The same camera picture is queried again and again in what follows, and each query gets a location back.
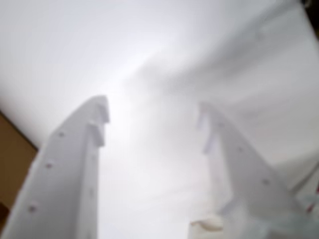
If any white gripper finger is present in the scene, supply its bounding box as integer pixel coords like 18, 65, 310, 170
0, 94, 110, 239
197, 101, 304, 219

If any brown cardboard box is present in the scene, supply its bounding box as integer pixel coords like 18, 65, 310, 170
0, 111, 38, 212

